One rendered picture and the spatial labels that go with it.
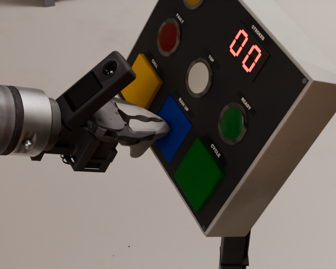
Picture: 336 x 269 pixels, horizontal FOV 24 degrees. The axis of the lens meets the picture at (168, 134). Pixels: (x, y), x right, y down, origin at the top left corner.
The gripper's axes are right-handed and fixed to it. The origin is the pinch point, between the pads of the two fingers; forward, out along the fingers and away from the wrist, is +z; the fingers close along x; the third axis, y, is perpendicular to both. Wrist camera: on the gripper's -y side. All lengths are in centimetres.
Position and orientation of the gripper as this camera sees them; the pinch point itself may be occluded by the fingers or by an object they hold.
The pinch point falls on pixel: (164, 123)
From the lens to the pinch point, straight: 114.2
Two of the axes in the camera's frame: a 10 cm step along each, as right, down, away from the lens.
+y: -4.5, 7.5, 4.8
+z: 7.8, 0.7, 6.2
